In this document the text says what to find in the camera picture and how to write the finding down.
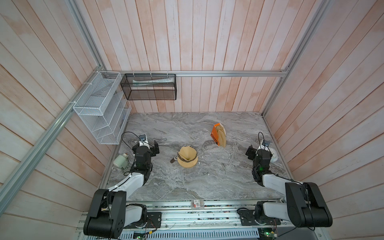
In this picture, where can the small red white box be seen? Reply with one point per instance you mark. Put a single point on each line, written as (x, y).
(197, 204)

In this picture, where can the ribbed glass dripper cone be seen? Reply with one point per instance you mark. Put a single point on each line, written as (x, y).
(187, 154)

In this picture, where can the brown paper coffee filters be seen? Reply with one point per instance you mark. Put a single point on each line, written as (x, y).
(222, 137)

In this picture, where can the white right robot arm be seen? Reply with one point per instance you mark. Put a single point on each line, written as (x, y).
(303, 204)

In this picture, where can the aluminium mounting rail base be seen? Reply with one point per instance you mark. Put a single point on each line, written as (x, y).
(217, 220)

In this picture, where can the white wire mesh shelf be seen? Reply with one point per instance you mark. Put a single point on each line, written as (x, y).
(103, 108)

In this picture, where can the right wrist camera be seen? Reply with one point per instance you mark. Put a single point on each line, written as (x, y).
(265, 145)

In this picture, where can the black wire mesh basket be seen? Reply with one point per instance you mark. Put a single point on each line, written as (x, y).
(148, 87)

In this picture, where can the pale green kitchen timer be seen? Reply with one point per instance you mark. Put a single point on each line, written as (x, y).
(121, 161)

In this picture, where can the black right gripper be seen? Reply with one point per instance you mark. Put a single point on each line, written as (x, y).
(251, 152)

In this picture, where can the single brown paper filter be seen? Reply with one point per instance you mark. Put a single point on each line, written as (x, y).
(188, 146)

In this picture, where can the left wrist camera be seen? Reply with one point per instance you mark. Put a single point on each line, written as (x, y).
(143, 139)

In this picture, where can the white round timer clock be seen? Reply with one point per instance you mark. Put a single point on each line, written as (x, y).
(275, 156)

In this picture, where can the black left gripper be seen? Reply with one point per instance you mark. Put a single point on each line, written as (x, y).
(153, 151)

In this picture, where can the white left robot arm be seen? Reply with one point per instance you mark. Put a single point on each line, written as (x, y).
(109, 212)

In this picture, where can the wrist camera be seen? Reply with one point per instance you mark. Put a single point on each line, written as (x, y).
(143, 139)
(265, 145)

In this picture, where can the orange coffee filter box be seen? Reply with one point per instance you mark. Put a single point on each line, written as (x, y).
(215, 135)

